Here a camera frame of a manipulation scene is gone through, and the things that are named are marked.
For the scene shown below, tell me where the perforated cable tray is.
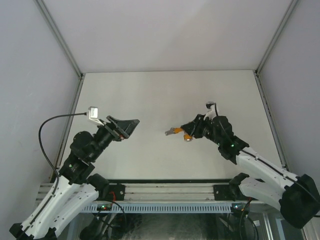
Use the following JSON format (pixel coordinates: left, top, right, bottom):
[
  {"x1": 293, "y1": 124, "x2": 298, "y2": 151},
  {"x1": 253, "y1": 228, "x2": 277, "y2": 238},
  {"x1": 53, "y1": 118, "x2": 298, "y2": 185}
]
[{"x1": 81, "y1": 202, "x2": 233, "y2": 214}]

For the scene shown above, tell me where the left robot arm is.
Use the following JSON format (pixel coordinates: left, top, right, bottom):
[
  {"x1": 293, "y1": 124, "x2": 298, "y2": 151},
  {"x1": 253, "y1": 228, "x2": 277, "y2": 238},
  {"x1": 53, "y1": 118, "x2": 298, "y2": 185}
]
[{"x1": 9, "y1": 116, "x2": 140, "y2": 240}]

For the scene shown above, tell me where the left camera cable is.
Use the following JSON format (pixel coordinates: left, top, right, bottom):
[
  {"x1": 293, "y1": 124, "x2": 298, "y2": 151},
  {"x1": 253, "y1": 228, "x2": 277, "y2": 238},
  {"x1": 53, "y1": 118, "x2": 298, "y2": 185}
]
[{"x1": 38, "y1": 112, "x2": 90, "y2": 191}]

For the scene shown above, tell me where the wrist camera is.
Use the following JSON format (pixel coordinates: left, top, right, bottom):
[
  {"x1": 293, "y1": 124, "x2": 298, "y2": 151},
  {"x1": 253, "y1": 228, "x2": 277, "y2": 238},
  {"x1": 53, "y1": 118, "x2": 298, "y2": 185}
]
[
  {"x1": 203, "y1": 101, "x2": 219, "y2": 120},
  {"x1": 87, "y1": 106, "x2": 105, "y2": 126}
]

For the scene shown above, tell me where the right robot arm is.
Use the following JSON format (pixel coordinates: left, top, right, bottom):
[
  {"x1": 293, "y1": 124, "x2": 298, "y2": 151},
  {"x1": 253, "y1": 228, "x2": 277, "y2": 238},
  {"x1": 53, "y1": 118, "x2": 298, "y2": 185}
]
[{"x1": 181, "y1": 114, "x2": 320, "y2": 229}]

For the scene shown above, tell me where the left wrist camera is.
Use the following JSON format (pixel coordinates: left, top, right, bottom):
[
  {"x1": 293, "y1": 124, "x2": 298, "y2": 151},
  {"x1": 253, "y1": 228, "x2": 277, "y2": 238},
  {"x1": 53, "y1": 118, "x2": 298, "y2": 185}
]
[{"x1": 87, "y1": 106, "x2": 105, "y2": 126}]

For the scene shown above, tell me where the camera cable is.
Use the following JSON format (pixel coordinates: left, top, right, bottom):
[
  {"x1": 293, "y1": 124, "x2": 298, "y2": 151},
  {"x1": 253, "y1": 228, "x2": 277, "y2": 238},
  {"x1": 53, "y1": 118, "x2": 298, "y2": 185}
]
[
  {"x1": 206, "y1": 102, "x2": 237, "y2": 148},
  {"x1": 38, "y1": 112, "x2": 90, "y2": 191}
]

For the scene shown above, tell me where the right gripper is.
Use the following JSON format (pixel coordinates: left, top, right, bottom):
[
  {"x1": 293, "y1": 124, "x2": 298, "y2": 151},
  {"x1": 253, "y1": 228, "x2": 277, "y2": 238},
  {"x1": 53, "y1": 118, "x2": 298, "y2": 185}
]
[{"x1": 181, "y1": 113, "x2": 222, "y2": 146}]

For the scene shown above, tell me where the orange water faucet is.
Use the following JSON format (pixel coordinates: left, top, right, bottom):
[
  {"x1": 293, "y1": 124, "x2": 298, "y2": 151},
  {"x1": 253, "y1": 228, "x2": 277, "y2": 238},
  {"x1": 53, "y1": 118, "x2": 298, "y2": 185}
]
[{"x1": 173, "y1": 127, "x2": 193, "y2": 142}]

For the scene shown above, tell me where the aluminium frame post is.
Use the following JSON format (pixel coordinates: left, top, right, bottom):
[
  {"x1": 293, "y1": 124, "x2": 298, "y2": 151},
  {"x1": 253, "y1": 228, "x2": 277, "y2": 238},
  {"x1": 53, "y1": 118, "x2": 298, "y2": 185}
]
[
  {"x1": 33, "y1": 0, "x2": 84, "y2": 170},
  {"x1": 253, "y1": 0, "x2": 301, "y2": 170}
]

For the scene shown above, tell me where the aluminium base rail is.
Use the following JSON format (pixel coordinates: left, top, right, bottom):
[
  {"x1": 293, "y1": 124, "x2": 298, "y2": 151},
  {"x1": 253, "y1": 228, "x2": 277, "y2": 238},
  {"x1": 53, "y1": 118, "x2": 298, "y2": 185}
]
[{"x1": 36, "y1": 181, "x2": 276, "y2": 204}]

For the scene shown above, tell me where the left aluminium frame post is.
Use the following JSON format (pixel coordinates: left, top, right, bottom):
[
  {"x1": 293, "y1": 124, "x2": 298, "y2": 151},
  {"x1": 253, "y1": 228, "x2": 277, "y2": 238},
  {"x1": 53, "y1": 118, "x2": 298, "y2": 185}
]
[{"x1": 33, "y1": 0, "x2": 84, "y2": 170}]

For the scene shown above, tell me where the right aluminium frame post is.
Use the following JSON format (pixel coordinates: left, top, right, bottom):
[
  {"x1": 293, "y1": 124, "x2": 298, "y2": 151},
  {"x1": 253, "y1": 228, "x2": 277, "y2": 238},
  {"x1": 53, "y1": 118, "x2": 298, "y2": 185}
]
[{"x1": 253, "y1": 0, "x2": 301, "y2": 170}]

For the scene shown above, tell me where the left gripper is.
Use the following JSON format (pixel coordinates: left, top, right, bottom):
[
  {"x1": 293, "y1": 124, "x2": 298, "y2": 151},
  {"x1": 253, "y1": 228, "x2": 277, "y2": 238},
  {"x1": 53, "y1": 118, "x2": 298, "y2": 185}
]
[{"x1": 89, "y1": 115, "x2": 139, "y2": 161}]

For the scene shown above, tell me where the right camera cable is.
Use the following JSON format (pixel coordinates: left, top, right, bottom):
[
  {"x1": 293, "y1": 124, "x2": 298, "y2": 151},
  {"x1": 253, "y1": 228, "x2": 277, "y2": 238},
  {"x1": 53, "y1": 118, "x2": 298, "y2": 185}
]
[{"x1": 206, "y1": 102, "x2": 237, "y2": 148}]

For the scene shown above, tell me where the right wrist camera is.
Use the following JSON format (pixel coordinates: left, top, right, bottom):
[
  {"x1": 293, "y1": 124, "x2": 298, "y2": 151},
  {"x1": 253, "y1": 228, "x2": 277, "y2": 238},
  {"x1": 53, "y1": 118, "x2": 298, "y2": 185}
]
[{"x1": 203, "y1": 101, "x2": 219, "y2": 120}]

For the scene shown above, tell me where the grey metal tee fitting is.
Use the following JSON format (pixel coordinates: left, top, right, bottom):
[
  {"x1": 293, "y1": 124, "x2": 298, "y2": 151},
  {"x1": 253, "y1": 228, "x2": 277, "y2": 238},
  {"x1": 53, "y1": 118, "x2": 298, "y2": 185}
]
[{"x1": 164, "y1": 127, "x2": 175, "y2": 136}]

